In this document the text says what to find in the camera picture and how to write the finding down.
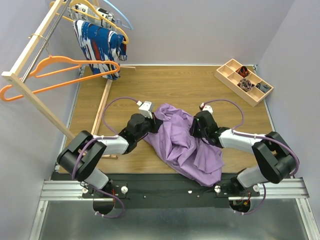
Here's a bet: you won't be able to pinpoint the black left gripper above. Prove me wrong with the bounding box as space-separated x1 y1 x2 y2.
135 111 163 141

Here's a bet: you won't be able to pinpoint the purple trousers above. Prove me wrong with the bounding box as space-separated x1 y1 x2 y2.
144 103 224 187

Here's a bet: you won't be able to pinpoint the orange plastic hanger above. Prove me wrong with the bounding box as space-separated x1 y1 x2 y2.
0 55 121 102

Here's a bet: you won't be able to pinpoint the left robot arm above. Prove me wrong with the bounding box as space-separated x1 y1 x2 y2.
56 113 163 198

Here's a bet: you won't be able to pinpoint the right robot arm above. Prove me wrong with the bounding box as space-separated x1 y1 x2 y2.
189 110 299 196

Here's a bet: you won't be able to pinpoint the light blue hanger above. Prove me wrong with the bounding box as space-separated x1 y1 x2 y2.
103 0 134 30

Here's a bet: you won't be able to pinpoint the yellow orange hanger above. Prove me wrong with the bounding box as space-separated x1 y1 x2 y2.
62 0 129 45

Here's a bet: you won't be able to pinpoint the wooden compartment tray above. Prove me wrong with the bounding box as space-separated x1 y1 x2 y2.
214 59 274 107

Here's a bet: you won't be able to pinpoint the patterned rolled item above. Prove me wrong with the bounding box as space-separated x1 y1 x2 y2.
237 78 255 92

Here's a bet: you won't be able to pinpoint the red black rolled item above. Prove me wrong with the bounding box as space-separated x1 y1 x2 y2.
236 66 250 78

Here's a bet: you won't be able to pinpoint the grey rolled item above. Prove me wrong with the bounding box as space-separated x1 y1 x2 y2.
255 83 271 94

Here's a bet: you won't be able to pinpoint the blue white patterned garment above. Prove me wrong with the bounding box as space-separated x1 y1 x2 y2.
72 19 128 81

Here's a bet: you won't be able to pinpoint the black white printed garment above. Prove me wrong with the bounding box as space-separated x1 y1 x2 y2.
68 3 117 32

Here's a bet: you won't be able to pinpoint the wooden clothes rack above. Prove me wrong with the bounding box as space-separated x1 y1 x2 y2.
1 0 137 160

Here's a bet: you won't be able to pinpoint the metal hanging rod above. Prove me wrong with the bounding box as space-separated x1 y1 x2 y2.
21 0 72 83

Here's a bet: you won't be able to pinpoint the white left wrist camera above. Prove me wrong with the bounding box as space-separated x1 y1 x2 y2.
136 101 154 119

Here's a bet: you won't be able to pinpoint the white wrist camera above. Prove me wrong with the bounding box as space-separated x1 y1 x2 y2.
136 101 154 119
199 102 214 115

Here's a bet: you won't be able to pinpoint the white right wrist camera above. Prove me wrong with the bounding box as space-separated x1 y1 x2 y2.
199 102 214 115

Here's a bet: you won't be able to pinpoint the black mounting base plate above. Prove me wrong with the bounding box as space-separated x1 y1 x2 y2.
52 172 260 214

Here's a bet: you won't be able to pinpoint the aluminium rail frame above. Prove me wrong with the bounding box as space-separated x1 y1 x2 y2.
31 65 320 240

